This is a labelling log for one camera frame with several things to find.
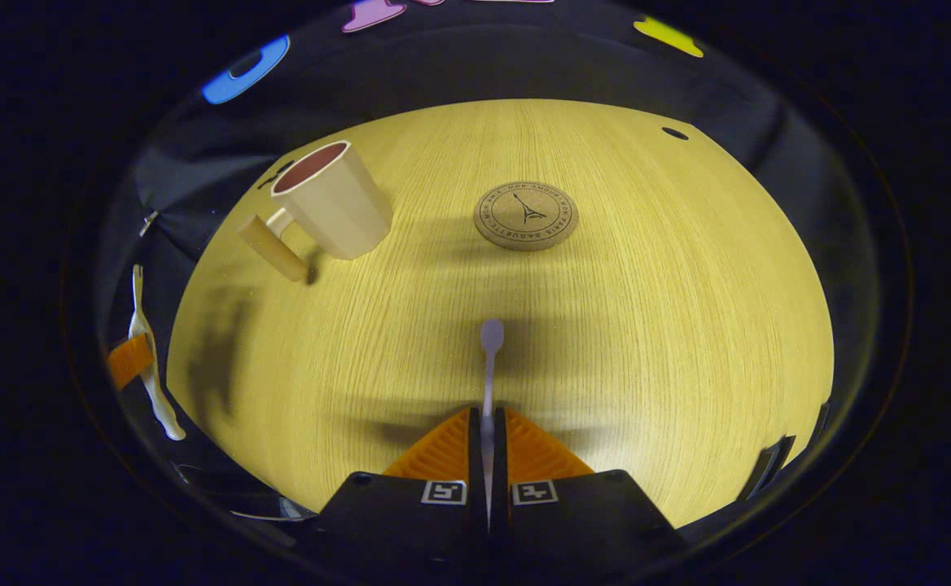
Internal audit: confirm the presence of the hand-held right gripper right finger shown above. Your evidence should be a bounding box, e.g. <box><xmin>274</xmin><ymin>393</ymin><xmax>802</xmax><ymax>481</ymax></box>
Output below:
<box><xmin>490</xmin><ymin>407</ymin><xmax>688</xmax><ymax>586</ymax></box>

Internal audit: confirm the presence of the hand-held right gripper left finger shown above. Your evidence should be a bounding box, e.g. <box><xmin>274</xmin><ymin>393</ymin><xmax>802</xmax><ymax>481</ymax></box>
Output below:
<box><xmin>317</xmin><ymin>409</ymin><xmax>489</xmax><ymax>586</ymax></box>

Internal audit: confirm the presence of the white toothpaste tube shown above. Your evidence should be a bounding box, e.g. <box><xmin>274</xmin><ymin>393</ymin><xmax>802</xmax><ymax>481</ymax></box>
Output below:
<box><xmin>129</xmin><ymin>264</ymin><xmax>187</xmax><ymax>442</ymax></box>

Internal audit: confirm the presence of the white toothbrush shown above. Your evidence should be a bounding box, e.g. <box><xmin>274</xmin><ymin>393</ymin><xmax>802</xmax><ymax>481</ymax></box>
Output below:
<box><xmin>479</xmin><ymin>318</ymin><xmax>506</xmax><ymax>522</ymax></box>

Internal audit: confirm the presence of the beige cup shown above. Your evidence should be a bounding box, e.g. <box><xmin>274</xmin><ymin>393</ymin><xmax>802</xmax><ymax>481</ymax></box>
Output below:
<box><xmin>237</xmin><ymin>140</ymin><xmax>395</xmax><ymax>283</ymax></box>

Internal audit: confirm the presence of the round cork coaster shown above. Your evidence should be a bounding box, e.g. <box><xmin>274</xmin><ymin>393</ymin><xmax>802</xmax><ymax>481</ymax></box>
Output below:
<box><xmin>473</xmin><ymin>181</ymin><xmax>581</xmax><ymax>252</ymax></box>

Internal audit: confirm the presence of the wooden desktop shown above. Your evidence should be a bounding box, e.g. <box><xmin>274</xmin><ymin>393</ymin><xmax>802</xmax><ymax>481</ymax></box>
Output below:
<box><xmin>166</xmin><ymin>98</ymin><xmax>836</xmax><ymax>530</ymax></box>

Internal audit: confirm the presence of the black table clamp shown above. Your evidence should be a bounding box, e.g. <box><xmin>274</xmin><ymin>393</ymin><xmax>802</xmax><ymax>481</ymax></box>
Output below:
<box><xmin>738</xmin><ymin>435</ymin><xmax>796</xmax><ymax>502</ymax></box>

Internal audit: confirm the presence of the black backdrop cloth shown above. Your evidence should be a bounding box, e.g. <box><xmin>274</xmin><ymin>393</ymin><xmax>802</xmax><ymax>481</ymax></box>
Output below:
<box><xmin>97</xmin><ymin>0</ymin><xmax>883</xmax><ymax>522</ymax></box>

